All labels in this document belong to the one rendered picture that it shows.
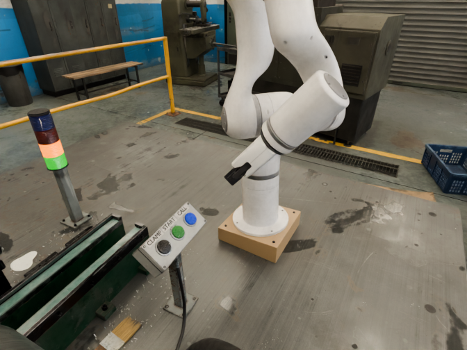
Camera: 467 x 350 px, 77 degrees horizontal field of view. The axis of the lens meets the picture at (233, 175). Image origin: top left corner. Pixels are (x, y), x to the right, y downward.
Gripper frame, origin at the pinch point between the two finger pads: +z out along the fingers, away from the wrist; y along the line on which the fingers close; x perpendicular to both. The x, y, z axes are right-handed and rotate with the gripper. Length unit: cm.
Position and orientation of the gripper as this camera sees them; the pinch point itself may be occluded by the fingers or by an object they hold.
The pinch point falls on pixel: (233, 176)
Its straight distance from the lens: 72.6
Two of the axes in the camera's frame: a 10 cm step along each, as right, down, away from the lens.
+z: -5.7, 5.1, 6.4
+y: -4.4, 4.7, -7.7
